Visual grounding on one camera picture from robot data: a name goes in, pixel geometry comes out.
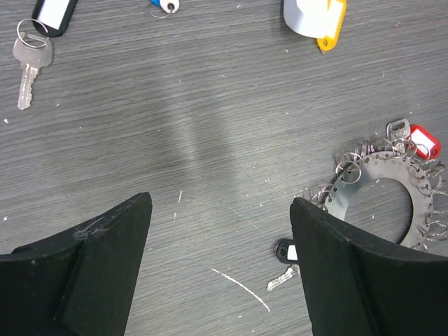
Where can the blue key tag with key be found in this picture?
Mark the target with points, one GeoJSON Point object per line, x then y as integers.
{"type": "Point", "coordinates": [167, 7]}

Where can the metal disc keyring organizer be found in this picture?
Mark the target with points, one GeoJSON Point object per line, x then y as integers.
{"type": "Point", "coordinates": [385, 188]}

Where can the white clothes rack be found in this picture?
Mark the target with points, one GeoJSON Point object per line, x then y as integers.
{"type": "Point", "coordinates": [306, 17]}

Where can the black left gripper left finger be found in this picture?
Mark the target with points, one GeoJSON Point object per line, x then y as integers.
{"type": "Point", "coordinates": [80, 281]}

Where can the key with red tag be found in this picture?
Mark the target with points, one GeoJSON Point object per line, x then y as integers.
{"type": "Point", "coordinates": [412, 139]}

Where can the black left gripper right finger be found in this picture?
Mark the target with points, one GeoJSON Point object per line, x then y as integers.
{"type": "Point", "coordinates": [356, 283]}

